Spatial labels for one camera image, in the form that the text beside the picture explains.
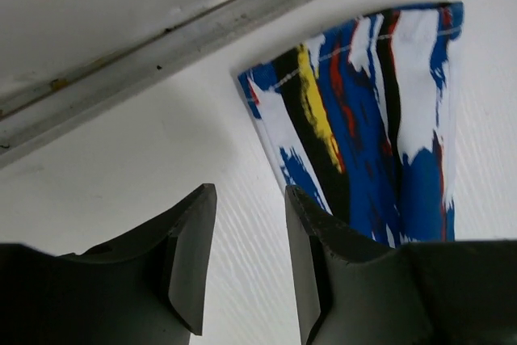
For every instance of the blue patterned trousers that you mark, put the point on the blue patterned trousers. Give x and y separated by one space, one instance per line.
362 117

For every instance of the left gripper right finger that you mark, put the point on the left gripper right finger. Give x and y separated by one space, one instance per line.
352 290

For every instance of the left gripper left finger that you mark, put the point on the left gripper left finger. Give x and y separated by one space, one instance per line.
146 286

